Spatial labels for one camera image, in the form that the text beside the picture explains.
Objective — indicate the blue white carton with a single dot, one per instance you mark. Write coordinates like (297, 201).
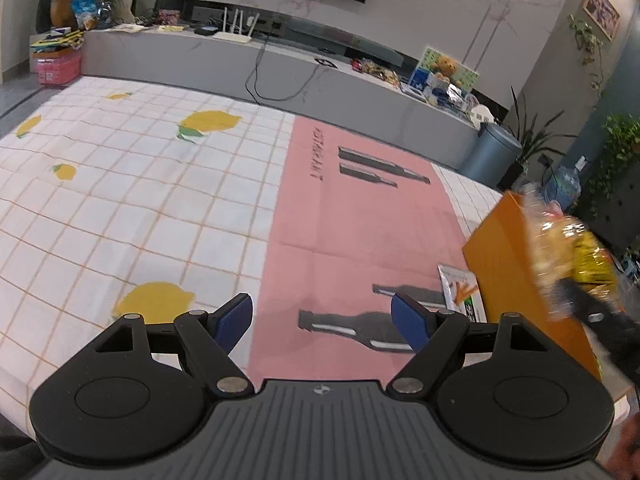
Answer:
(420, 80)

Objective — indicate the pink card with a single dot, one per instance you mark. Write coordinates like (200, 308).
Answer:
(169, 17)

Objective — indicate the yellow cake bag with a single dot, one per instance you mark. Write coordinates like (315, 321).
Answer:
(580, 252)

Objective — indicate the grey trash can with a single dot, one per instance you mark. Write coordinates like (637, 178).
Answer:
(487, 157)

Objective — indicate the person's right forearm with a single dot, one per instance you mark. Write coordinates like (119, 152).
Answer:
(627, 452)

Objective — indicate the dark vase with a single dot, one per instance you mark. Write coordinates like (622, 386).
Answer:
(44, 12)

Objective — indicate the flat yellow packet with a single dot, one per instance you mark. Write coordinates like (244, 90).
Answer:
(171, 28)

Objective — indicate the pink storage box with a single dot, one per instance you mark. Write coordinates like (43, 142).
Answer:
(57, 69)

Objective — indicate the pile of wrapped snacks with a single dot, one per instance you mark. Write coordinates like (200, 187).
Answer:
(375, 72)

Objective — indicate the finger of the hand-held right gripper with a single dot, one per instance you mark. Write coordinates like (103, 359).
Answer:
(582, 305)

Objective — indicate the white jar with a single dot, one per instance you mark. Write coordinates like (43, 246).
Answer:
(442, 94)

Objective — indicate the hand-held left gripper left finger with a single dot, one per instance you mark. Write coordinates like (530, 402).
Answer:
(232, 322)

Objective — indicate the white round object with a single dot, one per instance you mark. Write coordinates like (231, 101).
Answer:
(482, 114)

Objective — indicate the white snack packet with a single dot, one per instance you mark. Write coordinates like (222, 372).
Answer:
(460, 292)

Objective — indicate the framed wall picture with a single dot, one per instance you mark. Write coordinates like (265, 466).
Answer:
(601, 10)

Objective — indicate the potted long-leaf plant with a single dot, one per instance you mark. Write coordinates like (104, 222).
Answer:
(532, 140)

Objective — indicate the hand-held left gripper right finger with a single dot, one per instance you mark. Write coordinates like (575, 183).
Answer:
(411, 321)

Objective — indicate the white wall plug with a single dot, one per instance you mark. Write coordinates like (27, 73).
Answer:
(581, 164)

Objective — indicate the orange cardboard box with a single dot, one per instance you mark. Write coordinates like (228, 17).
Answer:
(505, 260)

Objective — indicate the white router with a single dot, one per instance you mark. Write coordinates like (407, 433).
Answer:
(232, 35)

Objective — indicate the trailing vine plant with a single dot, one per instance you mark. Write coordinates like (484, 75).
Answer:
(587, 42)

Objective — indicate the leafy green bush plant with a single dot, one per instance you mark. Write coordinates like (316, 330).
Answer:
(620, 150)

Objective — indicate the black loop-shaped object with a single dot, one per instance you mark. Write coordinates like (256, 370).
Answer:
(325, 62)

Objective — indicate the gold vase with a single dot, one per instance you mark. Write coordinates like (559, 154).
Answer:
(67, 5)

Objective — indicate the blue snack bag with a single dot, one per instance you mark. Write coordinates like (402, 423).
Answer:
(86, 12)

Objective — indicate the grey TV cabinet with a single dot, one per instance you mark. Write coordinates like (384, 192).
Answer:
(200, 62)

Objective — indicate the teddy bear picture box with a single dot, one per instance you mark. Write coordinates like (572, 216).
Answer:
(447, 67)

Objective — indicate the blue water jug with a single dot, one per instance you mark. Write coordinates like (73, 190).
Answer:
(564, 187)

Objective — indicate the lemon print tablecloth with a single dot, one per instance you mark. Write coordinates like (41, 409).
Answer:
(125, 200)

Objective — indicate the stack of colourful papers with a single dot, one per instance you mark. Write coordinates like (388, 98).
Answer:
(56, 41)

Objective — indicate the pink bottle print mat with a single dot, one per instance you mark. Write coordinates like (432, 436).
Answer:
(350, 240)

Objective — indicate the black set-top box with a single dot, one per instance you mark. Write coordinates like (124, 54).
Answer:
(206, 31)

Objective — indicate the loose papers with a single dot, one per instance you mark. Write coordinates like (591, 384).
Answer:
(127, 28)

